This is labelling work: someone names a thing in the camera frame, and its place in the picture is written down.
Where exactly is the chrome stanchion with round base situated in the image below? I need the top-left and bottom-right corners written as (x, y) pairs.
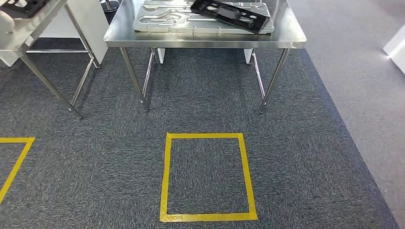
top-left (99, 0), bottom-right (121, 12)

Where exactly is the black plastic plate frame part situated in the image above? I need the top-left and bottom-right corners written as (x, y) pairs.
top-left (0, 0), bottom-right (51, 19)
top-left (190, 0), bottom-right (271, 35)

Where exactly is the stainless steel workbench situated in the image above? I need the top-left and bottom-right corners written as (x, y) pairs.
top-left (104, 0), bottom-right (307, 114)

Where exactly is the stainless steel side table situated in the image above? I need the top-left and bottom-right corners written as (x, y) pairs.
top-left (0, 0), bottom-right (101, 120)

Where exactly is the white panel box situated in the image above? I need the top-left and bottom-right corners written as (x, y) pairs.
top-left (383, 25), bottom-right (405, 75)

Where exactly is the white cabinet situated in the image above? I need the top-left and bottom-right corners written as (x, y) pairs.
top-left (0, 0), bottom-right (109, 68)

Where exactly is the machined aluminium fixture plate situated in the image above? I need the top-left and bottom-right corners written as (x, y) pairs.
top-left (133, 0), bottom-right (275, 35)

